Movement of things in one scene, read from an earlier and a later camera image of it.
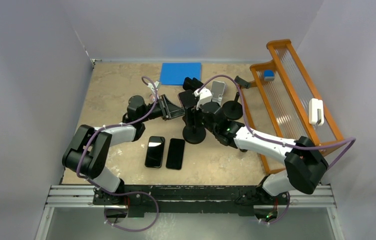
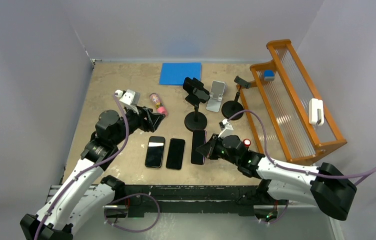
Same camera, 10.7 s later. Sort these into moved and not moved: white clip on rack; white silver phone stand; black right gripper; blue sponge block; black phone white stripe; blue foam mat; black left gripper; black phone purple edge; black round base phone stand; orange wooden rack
Moved: black left gripper; black right gripper; black round base phone stand; black phone purple edge
Not moved: orange wooden rack; blue foam mat; white silver phone stand; blue sponge block; white clip on rack; black phone white stripe
